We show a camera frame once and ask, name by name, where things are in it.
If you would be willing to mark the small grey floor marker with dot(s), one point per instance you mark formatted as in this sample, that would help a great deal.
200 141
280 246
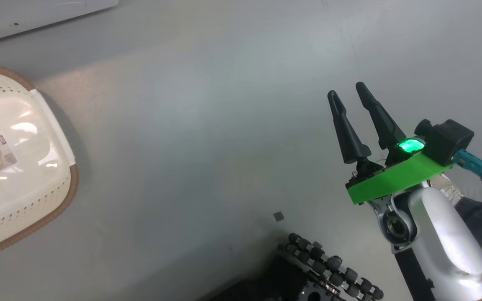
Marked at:
278 216

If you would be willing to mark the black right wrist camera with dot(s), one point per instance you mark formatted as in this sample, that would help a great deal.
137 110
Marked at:
446 140

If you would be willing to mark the black roller robot wheel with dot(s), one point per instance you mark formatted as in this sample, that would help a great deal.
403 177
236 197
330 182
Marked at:
329 263

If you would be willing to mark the white front-load washing machine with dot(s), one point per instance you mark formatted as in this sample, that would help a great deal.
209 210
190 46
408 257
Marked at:
15 16

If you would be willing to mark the teal right camera connector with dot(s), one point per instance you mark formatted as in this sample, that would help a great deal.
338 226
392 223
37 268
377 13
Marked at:
471 161

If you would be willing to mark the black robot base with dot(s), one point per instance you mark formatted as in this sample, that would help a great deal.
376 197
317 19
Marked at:
283 280

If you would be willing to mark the cream perforated laundry basket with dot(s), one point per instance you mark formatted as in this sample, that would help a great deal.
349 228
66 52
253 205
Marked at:
15 200

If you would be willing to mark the white sneaker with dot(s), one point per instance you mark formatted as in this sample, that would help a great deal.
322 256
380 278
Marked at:
448 190

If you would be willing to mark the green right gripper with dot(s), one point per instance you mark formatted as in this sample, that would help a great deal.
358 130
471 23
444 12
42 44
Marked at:
396 177

